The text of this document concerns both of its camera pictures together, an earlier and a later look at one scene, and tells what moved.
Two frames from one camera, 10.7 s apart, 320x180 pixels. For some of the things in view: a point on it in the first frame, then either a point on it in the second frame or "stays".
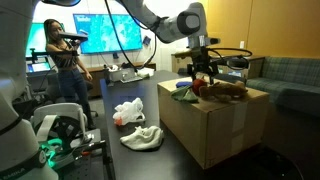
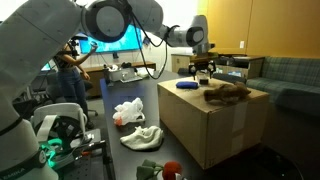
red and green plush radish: x=189 y=93 -> x=149 y=170
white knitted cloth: x=144 y=138 stays
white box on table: x=126 y=74 stays
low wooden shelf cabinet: x=250 y=65 stays
